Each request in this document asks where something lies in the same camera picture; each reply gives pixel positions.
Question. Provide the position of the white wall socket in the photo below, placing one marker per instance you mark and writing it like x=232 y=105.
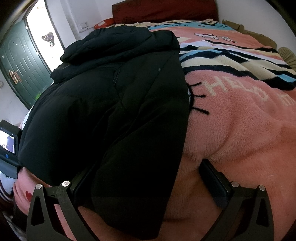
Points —
x=83 y=26

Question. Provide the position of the dark red headboard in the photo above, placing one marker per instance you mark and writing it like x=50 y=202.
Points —
x=157 y=11

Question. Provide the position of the pink Hello Kitty blanket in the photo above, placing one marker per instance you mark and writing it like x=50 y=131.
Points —
x=242 y=119

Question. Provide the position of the green metal door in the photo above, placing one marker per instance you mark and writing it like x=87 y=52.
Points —
x=18 y=52

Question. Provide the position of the large black padded jacket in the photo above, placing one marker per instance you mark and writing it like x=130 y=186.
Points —
x=116 y=115

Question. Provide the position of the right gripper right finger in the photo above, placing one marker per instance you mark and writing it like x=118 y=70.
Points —
x=246 y=212

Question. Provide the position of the brass door lock handle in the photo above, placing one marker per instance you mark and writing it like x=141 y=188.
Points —
x=15 y=77

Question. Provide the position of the cardboard beside bed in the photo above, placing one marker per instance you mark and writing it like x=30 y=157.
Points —
x=287 y=54

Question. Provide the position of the red box on shelf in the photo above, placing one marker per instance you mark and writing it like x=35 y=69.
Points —
x=105 y=23

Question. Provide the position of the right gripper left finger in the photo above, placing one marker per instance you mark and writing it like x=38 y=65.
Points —
x=43 y=221

